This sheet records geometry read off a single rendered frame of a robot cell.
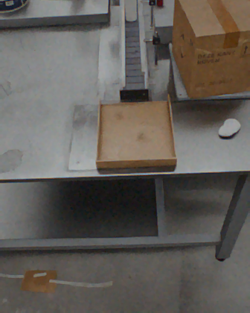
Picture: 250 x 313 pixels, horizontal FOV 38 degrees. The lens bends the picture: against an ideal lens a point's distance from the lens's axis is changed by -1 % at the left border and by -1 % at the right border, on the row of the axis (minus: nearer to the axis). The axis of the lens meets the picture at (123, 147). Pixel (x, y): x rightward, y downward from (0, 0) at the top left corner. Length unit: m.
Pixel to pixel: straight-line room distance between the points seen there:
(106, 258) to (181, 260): 0.39
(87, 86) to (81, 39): 0.34
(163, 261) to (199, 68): 1.03
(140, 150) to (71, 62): 0.58
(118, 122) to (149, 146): 0.16
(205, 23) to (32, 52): 0.81
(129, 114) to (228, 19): 0.46
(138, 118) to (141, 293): 0.91
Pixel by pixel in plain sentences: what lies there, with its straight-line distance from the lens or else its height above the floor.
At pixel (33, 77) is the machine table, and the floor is 0.83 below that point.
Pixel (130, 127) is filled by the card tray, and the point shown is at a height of 0.83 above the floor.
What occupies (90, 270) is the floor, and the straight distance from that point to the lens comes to 1.92.
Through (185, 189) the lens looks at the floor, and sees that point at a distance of 2.13.
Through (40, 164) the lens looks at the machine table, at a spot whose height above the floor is 0.83.
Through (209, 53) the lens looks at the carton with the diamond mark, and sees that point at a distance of 1.26.
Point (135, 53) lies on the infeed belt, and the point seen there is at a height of 0.88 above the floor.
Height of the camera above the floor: 1.78
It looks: 50 degrees down
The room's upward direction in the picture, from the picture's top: 5 degrees counter-clockwise
